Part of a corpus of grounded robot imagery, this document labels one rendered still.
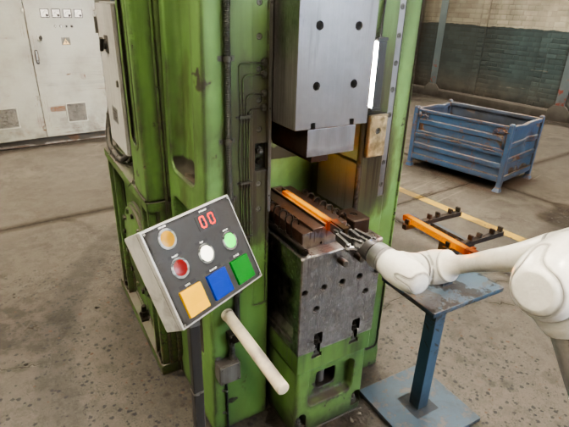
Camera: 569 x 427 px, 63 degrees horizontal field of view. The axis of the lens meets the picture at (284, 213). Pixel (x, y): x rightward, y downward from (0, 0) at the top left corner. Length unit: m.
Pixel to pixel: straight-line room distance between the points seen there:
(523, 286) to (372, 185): 1.16
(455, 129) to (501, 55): 4.72
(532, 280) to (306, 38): 0.94
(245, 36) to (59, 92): 5.24
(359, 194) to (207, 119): 0.76
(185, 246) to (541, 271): 0.85
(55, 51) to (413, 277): 5.75
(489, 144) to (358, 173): 3.49
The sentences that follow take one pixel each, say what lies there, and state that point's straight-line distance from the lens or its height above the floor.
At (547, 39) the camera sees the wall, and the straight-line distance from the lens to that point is 9.64.
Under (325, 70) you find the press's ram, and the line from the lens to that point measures 1.54.
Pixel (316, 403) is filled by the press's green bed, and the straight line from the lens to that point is 2.19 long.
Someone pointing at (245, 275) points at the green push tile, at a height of 0.99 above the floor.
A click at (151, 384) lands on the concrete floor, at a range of 2.54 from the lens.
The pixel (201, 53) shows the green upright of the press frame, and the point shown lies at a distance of 1.50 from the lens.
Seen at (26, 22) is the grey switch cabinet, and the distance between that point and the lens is 6.52.
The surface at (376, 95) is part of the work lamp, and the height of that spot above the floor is 1.44.
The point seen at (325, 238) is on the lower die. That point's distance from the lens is 1.75.
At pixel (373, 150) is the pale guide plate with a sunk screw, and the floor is 1.21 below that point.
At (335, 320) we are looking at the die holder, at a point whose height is 0.58.
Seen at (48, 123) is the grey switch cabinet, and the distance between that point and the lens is 6.68.
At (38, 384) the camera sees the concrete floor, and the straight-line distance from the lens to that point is 2.71.
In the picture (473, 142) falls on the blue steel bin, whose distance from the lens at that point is 5.40.
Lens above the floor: 1.74
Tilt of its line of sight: 24 degrees down
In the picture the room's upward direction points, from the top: 2 degrees clockwise
